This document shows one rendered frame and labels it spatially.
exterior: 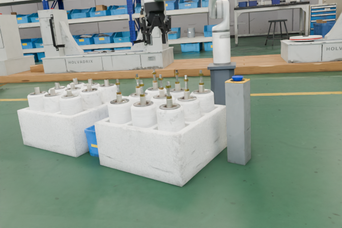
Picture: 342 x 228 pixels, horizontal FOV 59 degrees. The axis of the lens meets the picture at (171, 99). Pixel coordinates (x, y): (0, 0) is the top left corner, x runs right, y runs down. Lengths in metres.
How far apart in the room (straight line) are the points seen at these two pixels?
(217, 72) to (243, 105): 0.54
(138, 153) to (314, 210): 0.58
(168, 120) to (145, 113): 0.10
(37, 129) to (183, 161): 0.79
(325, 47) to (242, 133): 2.18
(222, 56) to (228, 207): 0.88
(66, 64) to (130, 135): 2.65
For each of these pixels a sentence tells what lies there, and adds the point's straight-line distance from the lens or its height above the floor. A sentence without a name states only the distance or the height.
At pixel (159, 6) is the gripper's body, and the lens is 1.14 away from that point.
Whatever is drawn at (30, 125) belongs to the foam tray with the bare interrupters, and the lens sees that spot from 1.59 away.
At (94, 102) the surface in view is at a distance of 1.46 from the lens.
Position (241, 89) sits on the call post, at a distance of 1.08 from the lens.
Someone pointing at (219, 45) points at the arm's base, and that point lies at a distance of 1.61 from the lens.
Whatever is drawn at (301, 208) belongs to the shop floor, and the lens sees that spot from 0.97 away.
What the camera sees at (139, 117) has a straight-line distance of 1.09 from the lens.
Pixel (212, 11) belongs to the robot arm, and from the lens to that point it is 1.60.
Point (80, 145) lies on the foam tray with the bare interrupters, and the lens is 1.39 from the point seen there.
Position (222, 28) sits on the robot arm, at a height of 0.49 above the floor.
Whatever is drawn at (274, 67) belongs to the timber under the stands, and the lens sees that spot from 3.07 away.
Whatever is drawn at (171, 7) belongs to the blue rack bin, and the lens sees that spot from 5.90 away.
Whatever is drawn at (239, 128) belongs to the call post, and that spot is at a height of 0.14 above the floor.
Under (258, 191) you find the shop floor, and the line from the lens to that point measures 1.03.
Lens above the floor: 0.53
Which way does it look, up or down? 14 degrees down
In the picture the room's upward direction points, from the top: 4 degrees counter-clockwise
